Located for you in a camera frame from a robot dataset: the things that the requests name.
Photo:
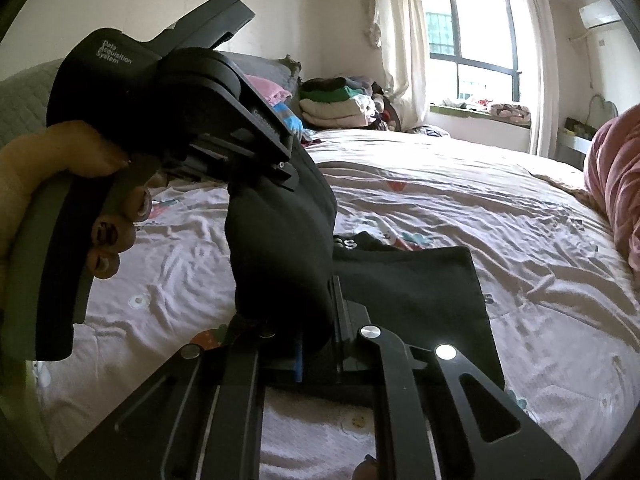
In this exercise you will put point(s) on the small white table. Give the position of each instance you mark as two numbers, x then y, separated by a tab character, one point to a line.
570	142

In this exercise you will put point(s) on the pile of folded clothes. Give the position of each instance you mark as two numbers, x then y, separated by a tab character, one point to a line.
330	105

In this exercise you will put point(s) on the pink quilt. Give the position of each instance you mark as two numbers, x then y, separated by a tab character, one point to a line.
617	170

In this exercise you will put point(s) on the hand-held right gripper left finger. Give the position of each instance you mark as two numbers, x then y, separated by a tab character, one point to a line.
298	360

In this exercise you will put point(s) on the strawberry print bed sheet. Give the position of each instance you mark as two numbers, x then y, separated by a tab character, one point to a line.
450	200

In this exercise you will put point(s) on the blue striped cloth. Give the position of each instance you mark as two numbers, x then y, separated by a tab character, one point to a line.
295	122

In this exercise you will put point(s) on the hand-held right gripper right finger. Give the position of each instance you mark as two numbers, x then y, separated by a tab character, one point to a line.
340	330

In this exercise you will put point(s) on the grey quilted headboard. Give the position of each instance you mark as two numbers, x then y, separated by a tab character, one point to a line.
25	100

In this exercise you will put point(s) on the white air conditioner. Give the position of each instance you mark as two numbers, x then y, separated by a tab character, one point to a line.
600	15

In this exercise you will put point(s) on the person's right hand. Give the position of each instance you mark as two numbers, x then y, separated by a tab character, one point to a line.
366	470

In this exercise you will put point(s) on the cream curtain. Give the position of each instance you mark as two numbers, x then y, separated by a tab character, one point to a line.
540	85
400	35

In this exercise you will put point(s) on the clothes on windowsill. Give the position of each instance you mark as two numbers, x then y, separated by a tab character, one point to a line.
505	110

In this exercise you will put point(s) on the dark framed window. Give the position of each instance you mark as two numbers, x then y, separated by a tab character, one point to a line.
480	30

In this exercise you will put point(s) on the pink quilted pillow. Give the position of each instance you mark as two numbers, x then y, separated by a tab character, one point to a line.
272	90

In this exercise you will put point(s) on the black garment with orange print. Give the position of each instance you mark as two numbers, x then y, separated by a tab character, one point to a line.
425	300

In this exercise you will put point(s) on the person's left hand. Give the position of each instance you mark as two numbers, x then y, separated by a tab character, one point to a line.
60	152

